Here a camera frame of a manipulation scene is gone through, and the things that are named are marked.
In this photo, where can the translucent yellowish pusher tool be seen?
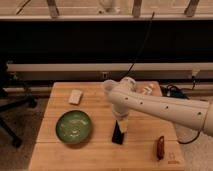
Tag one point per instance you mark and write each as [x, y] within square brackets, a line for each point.
[123, 124]

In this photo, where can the green ceramic bowl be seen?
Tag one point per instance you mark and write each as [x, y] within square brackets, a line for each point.
[73, 127]

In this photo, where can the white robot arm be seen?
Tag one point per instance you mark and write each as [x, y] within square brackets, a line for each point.
[197, 115]

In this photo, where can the black smartphone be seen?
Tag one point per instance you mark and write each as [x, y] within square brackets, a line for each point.
[118, 136]

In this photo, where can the clear plastic cup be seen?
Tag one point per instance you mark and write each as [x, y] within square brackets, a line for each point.
[108, 85]

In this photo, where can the red-brown pocket knife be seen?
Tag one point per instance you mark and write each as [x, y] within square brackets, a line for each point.
[160, 148]

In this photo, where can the white tube with orange cap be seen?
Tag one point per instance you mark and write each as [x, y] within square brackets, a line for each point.
[148, 89]

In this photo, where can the white baseboard heater rail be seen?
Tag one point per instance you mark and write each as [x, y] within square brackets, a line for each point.
[101, 71]

